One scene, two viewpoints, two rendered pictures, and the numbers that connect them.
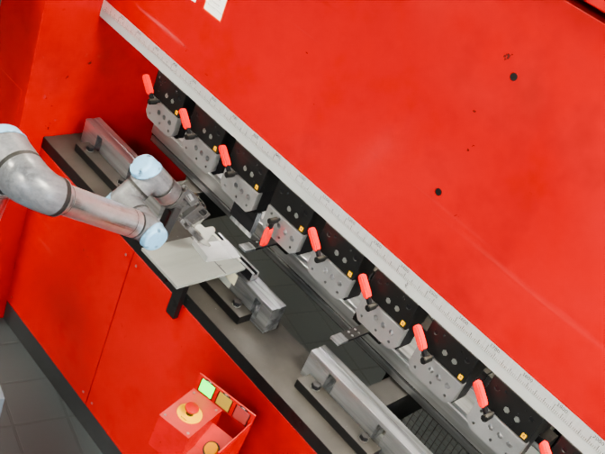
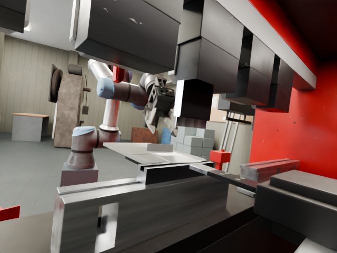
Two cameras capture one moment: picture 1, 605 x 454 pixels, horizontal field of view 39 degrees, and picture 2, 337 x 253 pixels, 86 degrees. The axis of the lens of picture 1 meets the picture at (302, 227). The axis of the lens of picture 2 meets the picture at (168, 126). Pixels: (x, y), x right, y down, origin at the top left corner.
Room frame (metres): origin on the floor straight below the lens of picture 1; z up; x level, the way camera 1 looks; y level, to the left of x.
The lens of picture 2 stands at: (2.25, -0.23, 1.09)
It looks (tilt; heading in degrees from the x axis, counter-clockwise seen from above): 1 degrees down; 106
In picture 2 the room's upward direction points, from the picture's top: 7 degrees clockwise
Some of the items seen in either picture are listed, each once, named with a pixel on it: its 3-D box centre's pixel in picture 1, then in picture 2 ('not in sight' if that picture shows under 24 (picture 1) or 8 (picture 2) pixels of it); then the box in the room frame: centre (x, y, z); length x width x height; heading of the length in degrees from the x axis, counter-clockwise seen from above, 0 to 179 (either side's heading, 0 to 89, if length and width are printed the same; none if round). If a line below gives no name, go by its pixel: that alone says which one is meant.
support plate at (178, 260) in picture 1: (194, 258); (150, 151); (2.07, 0.26, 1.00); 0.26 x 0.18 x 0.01; 146
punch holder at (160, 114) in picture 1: (175, 104); (272, 88); (2.42, 0.53, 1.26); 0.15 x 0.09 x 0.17; 56
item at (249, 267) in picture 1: (234, 256); (180, 169); (2.18, 0.16, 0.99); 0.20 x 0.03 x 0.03; 56
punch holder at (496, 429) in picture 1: (510, 414); not in sight; (1.64, -0.64, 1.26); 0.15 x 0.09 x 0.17; 56
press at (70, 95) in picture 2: not in sight; (70, 105); (-2.26, 4.32, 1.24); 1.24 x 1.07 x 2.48; 132
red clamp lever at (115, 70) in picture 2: (269, 231); (121, 57); (2.05, 0.08, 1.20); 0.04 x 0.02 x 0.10; 146
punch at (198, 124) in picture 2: (244, 215); (194, 106); (2.19, 0.17, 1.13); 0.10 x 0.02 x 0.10; 56
